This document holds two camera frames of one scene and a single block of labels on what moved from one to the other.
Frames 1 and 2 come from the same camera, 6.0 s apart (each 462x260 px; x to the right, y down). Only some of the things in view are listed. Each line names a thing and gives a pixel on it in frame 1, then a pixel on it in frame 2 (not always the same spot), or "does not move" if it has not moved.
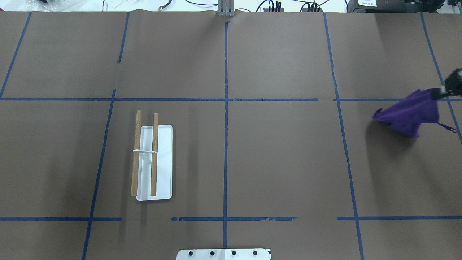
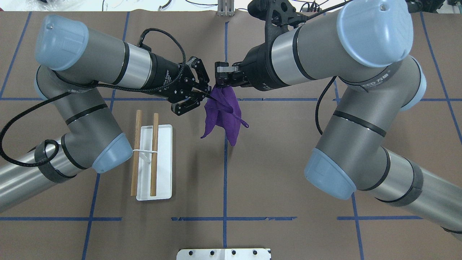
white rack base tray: x=164 y=186 does not move
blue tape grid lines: x=226 y=99 does not move
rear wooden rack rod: x=135 y=171 does not move
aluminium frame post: x=225 y=8 does not move
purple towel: x=408 y=114 → x=222 y=108
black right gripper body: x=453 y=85 → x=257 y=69
